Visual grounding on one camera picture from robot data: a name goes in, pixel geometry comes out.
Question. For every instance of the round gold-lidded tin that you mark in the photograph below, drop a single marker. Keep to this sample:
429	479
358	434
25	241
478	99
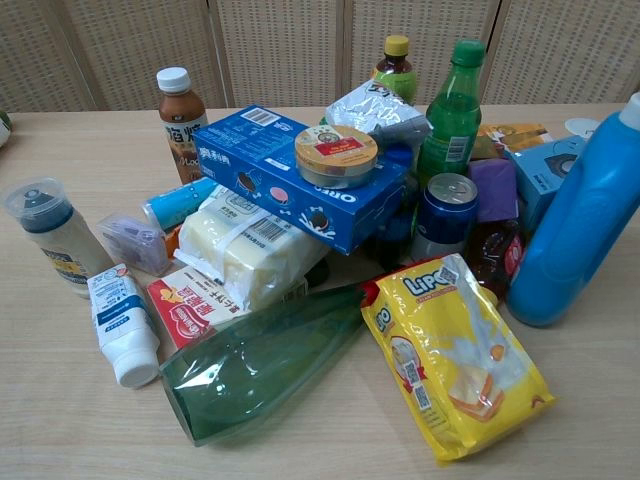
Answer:
336	155

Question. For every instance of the green soda bottle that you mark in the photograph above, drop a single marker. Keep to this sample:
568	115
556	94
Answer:
450	125

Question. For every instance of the brown milk tea bottle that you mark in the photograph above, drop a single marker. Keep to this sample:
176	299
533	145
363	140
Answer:
181	135

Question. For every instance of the dark red sauce bottle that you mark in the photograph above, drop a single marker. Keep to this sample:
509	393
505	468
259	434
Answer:
495	260

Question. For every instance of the tea bottle with yellow cap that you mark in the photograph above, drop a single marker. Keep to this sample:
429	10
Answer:
395	70

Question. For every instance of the large blue detergent bottle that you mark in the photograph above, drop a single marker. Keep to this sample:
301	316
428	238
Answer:
575	225

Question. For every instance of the blue Oreo cookie box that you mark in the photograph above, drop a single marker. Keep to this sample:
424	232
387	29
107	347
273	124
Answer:
280	190

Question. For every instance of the white plastic-wrapped noodle pack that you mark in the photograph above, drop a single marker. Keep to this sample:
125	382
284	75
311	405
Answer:
245	250

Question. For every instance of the blue drink can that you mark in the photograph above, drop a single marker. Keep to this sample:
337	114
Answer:
442	215

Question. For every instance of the silver foil snack bag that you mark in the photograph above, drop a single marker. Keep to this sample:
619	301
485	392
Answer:
380	112

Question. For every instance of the light blue cylindrical tube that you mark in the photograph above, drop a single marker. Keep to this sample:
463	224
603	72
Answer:
180	200

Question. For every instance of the small orange item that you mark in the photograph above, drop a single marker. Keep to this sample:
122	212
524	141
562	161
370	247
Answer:
173	242

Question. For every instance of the red and cream carton box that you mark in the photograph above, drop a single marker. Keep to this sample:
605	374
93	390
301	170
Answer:
187	305

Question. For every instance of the yellow Lipo snack bag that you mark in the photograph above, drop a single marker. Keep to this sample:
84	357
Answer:
450	355

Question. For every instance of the purple wrapped block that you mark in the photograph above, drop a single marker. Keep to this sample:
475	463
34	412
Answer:
492	190

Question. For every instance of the clear box with purple contents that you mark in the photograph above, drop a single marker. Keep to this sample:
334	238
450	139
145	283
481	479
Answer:
135	245

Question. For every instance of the yellow and orange packet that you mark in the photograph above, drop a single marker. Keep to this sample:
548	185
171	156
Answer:
505	137

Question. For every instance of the white tube with blue label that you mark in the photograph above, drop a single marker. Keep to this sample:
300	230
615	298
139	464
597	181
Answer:
122	320

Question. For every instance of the light blue cardboard box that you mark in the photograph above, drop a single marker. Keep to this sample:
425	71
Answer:
540	175

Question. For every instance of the white round disc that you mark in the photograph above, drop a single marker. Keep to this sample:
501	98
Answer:
582	127

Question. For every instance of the green and white object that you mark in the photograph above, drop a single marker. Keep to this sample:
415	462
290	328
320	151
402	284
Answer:
4	129

